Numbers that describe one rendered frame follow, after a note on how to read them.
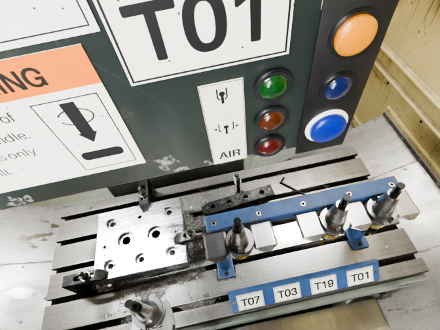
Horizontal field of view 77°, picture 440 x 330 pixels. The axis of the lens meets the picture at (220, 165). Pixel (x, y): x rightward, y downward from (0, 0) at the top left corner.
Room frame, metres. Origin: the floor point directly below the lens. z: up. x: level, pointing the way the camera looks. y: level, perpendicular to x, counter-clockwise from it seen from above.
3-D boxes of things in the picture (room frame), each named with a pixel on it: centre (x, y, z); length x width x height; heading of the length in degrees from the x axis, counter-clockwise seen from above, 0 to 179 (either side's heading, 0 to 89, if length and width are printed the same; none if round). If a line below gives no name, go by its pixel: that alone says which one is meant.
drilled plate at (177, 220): (0.38, 0.30, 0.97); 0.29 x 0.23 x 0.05; 92
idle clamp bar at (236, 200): (0.47, -0.04, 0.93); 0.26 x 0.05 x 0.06; 97
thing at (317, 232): (0.23, -0.18, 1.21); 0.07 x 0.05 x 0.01; 2
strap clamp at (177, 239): (0.35, 0.12, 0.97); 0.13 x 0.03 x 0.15; 92
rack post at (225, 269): (0.28, 0.04, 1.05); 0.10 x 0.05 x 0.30; 2
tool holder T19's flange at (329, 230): (0.23, -0.23, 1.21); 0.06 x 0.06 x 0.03
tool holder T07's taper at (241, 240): (0.22, -0.01, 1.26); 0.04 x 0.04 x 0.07
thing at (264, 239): (0.23, -0.07, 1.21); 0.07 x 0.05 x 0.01; 2
